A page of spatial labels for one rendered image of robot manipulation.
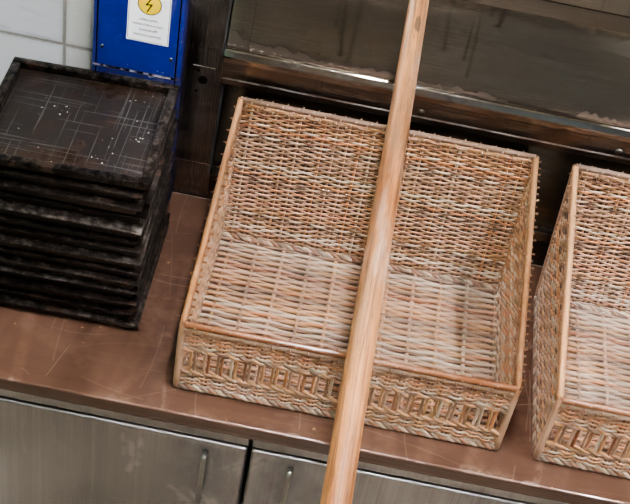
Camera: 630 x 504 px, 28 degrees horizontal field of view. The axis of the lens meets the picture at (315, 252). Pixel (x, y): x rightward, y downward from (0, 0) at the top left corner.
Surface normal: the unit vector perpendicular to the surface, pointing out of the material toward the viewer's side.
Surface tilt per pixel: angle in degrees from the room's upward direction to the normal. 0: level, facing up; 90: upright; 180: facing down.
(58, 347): 0
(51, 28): 90
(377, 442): 0
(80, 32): 90
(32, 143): 0
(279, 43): 70
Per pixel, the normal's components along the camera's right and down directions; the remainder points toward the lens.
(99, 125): 0.15, -0.74
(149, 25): -0.13, 0.65
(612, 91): -0.07, 0.36
